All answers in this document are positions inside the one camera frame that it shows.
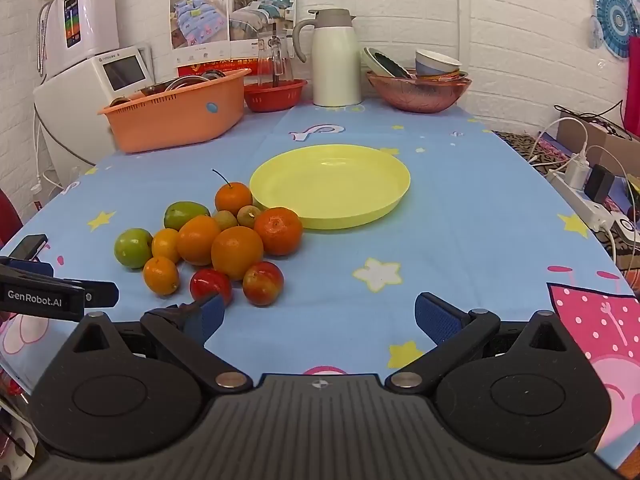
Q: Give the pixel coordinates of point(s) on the dark green fruit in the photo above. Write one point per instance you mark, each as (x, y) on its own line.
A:
(182, 212)

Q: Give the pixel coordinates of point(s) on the glass pitcher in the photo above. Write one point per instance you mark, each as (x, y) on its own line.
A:
(274, 57)

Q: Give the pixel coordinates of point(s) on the wall poster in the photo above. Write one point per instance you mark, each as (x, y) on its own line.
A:
(232, 10)

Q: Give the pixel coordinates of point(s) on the leopard pattern cloth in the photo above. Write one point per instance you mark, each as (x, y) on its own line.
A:
(520, 145)

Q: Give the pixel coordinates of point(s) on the large orange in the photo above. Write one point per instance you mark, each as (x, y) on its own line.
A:
(237, 252)
(197, 240)

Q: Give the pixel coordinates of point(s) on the tangerine with dark stem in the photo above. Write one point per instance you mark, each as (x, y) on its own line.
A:
(233, 199)

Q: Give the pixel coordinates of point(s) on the light green fruit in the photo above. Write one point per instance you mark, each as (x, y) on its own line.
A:
(131, 247)

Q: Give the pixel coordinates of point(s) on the orange plastic basket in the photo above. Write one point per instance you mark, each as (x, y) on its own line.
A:
(175, 115)

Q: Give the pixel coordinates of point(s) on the white wall water purifier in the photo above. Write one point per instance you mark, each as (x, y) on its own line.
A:
(82, 15)

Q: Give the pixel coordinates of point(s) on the white round device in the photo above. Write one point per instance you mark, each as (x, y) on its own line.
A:
(625, 225)

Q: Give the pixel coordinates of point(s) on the white charger plug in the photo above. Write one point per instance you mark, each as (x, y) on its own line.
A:
(577, 172)

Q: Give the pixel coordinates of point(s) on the white wall pipe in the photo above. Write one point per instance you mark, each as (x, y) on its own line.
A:
(457, 10)

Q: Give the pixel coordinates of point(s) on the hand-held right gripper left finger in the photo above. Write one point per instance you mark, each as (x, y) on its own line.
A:
(212, 312)

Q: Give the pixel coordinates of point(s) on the red plastic basket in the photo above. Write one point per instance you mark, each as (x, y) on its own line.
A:
(275, 96)

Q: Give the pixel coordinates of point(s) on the brown longan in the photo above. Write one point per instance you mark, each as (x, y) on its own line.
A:
(247, 216)
(226, 219)

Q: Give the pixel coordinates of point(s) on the red plum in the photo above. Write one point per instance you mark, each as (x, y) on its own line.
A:
(210, 284)
(263, 284)

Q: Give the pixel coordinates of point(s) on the white thermos jug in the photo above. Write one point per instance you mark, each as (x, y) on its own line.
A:
(335, 60)

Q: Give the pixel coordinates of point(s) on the small orange kumquat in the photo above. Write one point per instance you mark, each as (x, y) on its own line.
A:
(165, 245)
(160, 276)

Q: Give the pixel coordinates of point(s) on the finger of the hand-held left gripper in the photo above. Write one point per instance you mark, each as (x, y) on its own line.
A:
(55, 297)
(30, 246)

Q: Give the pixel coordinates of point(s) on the blue and white bowl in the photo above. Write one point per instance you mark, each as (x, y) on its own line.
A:
(436, 62)

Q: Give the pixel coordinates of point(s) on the pink glass bowl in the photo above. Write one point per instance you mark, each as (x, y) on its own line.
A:
(420, 94)

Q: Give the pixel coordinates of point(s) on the blue printed tablecloth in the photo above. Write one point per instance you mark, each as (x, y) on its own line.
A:
(475, 210)

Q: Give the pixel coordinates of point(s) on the blue round wall decoration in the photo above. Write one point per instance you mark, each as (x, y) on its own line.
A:
(617, 15)

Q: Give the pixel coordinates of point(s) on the metal bowls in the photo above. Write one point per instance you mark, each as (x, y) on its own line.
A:
(185, 82)

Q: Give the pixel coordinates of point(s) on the cardboard box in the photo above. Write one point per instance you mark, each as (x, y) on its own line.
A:
(595, 142)

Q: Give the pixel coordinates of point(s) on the white appliance with screen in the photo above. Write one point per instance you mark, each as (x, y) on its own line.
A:
(75, 105)

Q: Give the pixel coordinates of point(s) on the black charger plug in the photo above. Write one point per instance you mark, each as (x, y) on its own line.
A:
(600, 182)

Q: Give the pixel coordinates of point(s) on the reddish orange mandarin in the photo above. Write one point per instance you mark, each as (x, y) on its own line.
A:
(278, 231)

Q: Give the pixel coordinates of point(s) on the red cloth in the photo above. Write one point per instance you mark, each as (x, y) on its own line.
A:
(632, 85)

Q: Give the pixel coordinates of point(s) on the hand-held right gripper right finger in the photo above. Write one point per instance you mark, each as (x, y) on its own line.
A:
(432, 312)

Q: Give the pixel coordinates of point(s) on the white power strip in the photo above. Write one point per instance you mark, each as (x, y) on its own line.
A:
(582, 202)

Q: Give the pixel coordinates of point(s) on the patterned rim bowl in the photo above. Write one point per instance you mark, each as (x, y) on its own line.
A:
(445, 78)

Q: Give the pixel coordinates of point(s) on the yellow plastic plate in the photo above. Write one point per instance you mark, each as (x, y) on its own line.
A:
(345, 180)

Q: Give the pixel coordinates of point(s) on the green rimmed bowl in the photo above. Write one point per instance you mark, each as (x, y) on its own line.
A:
(382, 62)

